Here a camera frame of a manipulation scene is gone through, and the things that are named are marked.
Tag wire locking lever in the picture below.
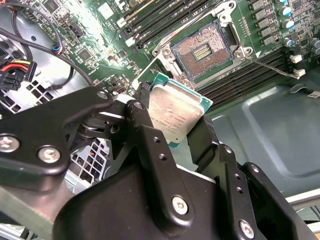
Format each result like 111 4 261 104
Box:
244 56 301 80
135 54 161 82

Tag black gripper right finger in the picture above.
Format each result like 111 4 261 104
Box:
187 115 320 240

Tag metal socket cover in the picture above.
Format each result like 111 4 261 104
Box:
134 47 196 94

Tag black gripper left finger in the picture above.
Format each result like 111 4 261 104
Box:
0 82 197 228

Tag silver CPU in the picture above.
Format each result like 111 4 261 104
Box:
147 72 215 150

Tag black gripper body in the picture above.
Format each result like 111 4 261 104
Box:
52 159 237 240

